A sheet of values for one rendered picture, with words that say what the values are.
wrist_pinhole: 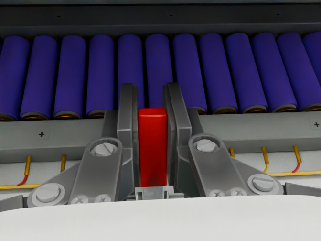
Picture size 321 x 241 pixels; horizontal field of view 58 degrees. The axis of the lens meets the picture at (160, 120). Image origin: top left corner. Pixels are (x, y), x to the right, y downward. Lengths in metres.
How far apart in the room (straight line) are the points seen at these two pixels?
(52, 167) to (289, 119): 0.15
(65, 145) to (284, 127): 0.13
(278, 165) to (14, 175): 0.17
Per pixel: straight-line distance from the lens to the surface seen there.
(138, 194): 0.16
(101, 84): 0.19
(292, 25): 0.25
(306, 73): 0.23
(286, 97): 0.21
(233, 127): 0.18
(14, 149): 0.18
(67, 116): 0.19
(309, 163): 0.22
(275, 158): 0.21
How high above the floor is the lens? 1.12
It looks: 42 degrees down
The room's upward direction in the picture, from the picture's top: 1 degrees clockwise
